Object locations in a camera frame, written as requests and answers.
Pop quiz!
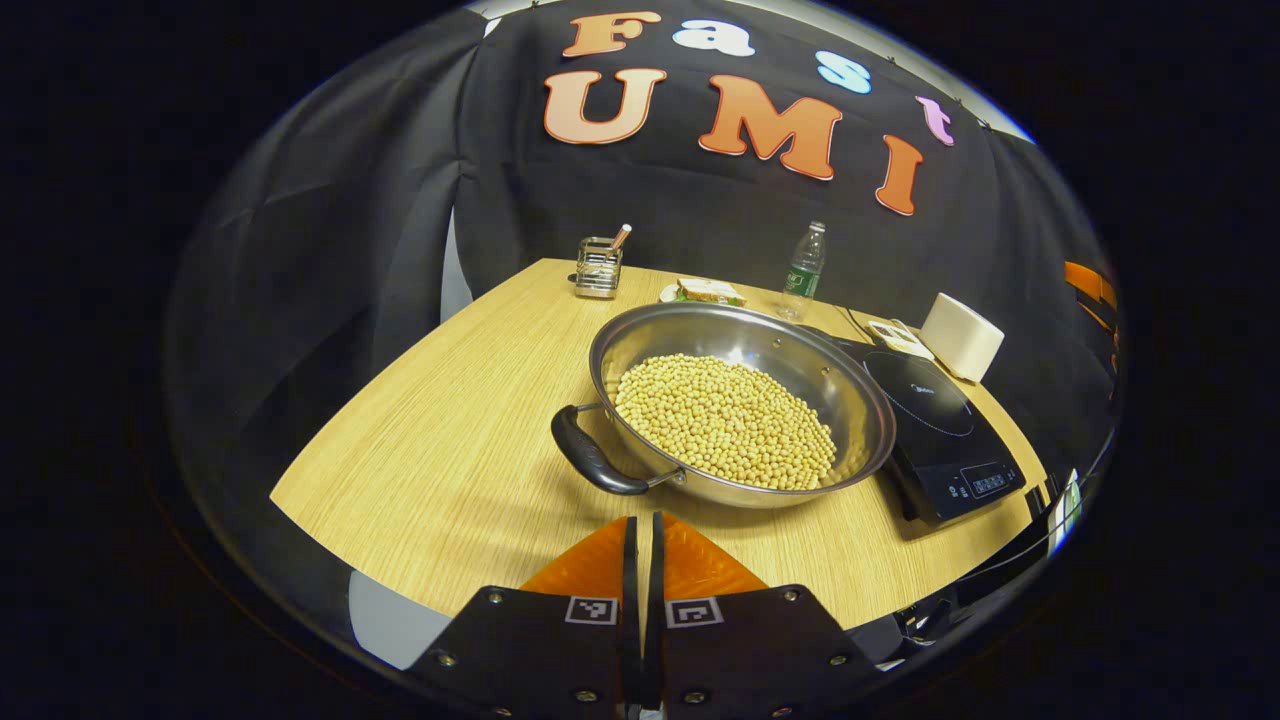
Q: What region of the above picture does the white toaster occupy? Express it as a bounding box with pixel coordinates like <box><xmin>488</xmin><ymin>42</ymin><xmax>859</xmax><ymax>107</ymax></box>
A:
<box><xmin>920</xmin><ymin>293</ymin><xmax>1005</xmax><ymax>383</ymax></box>

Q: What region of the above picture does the wire mesh utensil holder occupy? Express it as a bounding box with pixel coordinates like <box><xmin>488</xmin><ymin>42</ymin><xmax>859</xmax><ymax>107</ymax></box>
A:
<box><xmin>568</xmin><ymin>236</ymin><xmax>624</xmax><ymax>300</ymax></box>

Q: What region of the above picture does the stainless steel pot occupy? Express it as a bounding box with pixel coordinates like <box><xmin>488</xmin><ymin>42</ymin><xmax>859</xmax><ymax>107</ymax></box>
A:
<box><xmin>550</xmin><ymin>302</ymin><xmax>898</xmax><ymax>511</ymax></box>

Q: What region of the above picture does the black backdrop cloth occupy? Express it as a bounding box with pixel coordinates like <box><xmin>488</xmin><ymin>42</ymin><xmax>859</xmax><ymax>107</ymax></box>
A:
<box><xmin>165</xmin><ymin>0</ymin><xmax>1121</xmax><ymax>521</ymax></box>

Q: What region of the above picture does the small white plate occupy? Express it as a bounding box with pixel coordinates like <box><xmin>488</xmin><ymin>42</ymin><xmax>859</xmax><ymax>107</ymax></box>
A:
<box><xmin>658</xmin><ymin>283</ymin><xmax>746</xmax><ymax>307</ymax></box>

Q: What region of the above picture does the clear plastic water bottle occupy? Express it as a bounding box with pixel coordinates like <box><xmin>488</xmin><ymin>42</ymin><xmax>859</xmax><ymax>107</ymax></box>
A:
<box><xmin>778</xmin><ymin>221</ymin><xmax>827</xmax><ymax>323</ymax></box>

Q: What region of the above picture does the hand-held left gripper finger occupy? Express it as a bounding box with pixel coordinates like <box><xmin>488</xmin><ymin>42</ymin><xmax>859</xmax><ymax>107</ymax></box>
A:
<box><xmin>642</xmin><ymin>512</ymin><xmax>881</xmax><ymax>720</ymax></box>
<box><xmin>405</xmin><ymin>515</ymin><xmax>641</xmax><ymax>720</ymax></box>

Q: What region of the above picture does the sandwich with lettuce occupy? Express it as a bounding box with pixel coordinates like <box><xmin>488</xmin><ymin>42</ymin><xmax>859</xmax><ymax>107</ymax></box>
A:
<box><xmin>675</xmin><ymin>278</ymin><xmax>747</xmax><ymax>307</ymax></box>

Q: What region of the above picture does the black induction cooktop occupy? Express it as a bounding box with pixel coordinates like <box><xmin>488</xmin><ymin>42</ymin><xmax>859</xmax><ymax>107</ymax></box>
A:
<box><xmin>800</xmin><ymin>325</ymin><xmax>1026</xmax><ymax>526</ymax></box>

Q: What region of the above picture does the pile of soybeans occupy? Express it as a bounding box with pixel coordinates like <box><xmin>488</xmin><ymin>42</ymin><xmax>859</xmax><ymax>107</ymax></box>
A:
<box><xmin>613</xmin><ymin>353</ymin><xmax>839</xmax><ymax>491</ymax></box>

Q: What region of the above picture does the white divided bean dish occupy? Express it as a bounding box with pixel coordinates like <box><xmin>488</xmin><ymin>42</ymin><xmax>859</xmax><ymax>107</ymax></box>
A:
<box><xmin>865</xmin><ymin>318</ymin><xmax>936</xmax><ymax>361</ymax></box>

